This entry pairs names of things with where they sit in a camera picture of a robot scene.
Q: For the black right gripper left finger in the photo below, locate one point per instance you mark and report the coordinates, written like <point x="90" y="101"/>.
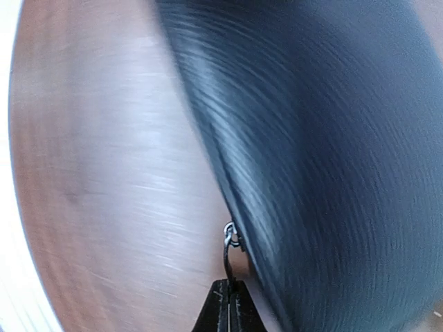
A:
<point x="213" y="316"/>

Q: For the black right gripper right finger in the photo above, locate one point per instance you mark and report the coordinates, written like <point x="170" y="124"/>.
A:
<point x="243" y="315"/>

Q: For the black tool case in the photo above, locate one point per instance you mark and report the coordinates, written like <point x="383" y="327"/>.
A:
<point x="322" y="121"/>

